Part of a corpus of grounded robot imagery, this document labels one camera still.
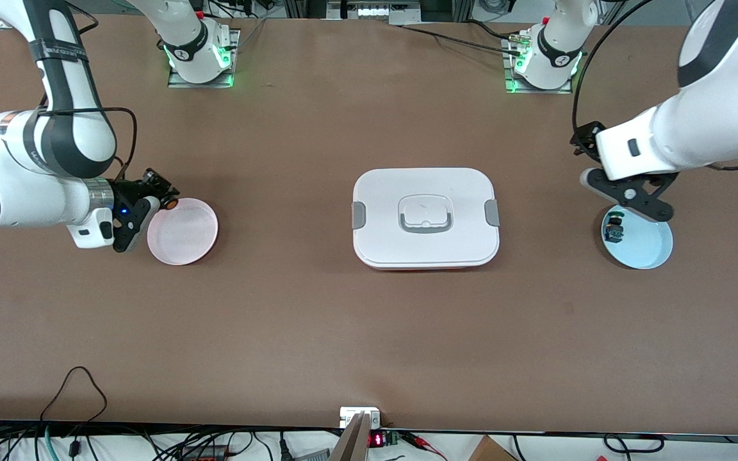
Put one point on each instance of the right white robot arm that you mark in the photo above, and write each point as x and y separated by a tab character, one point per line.
23	186

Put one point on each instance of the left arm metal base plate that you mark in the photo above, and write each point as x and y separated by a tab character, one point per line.
535	90

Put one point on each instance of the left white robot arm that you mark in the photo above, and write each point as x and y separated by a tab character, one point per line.
696	128

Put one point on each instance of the grey camera support post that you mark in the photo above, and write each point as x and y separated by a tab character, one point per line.
353	445

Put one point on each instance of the orange push button switch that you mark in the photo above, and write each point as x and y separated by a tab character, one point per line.
170	204

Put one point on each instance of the red digit display module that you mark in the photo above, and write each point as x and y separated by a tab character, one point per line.
378	439

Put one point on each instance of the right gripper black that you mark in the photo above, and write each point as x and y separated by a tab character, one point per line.
129	190

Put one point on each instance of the white control device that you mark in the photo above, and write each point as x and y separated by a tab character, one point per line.
372	9

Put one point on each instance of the light blue round plate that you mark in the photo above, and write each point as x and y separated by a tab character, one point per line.
647	246

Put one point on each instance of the white lidded lunch box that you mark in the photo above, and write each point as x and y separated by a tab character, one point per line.
426	250

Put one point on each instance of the grey lunch box latch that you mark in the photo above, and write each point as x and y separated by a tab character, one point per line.
359	215
491	212

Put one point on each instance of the brown cardboard piece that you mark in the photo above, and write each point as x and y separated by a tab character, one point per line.
491	451

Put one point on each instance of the green push button switch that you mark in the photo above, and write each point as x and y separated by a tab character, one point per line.
614	230

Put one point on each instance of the white power outlet box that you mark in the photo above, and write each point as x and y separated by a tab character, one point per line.
350	413

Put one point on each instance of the red and black clip lead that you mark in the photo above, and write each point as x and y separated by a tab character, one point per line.
423	445

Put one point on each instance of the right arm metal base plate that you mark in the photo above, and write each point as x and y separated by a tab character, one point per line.
180	82

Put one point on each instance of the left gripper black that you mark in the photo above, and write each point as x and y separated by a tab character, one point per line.
582	142

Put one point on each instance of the pale pink round plate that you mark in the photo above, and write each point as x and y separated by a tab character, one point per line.
183	234

